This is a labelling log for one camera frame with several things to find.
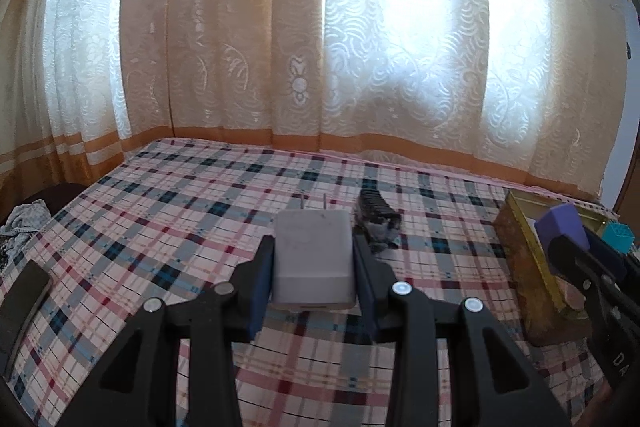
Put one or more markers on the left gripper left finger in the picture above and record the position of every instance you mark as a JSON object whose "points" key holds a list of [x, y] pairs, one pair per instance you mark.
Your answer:
{"points": [[134, 383]]}

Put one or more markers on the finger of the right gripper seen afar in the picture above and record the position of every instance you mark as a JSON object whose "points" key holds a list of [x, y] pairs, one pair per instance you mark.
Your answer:
{"points": [[603, 276]]}

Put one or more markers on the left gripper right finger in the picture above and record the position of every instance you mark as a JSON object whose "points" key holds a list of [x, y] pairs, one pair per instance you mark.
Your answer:
{"points": [[492, 383]]}

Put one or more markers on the teal plastic block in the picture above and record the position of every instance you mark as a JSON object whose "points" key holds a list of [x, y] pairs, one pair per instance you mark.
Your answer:
{"points": [[619, 237]]}

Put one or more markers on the purple box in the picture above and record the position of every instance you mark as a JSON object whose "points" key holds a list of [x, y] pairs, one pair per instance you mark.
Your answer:
{"points": [[561, 220]]}

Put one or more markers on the black hair clip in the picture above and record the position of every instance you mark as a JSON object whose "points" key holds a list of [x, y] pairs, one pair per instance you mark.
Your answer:
{"points": [[378, 222]]}

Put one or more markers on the white charger adapter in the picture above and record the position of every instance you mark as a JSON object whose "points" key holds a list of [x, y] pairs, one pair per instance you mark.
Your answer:
{"points": [[313, 260]]}

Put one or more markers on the gold metal tray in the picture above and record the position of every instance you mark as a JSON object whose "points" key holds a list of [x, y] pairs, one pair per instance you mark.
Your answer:
{"points": [[552, 311]]}

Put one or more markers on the black smartphone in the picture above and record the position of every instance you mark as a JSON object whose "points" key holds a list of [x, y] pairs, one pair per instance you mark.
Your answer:
{"points": [[22, 301]]}

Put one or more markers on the plaid tablecloth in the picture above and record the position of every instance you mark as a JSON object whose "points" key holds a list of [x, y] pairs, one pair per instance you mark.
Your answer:
{"points": [[181, 214]]}

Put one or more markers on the grey patterned cloth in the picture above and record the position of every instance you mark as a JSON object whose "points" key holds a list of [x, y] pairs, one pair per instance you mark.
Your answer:
{"points": [[23, 222]]}

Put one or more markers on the cream orange patterned curtain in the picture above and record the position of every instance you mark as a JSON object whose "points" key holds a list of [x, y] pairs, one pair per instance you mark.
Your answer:
{"points": [[527, 91]]}

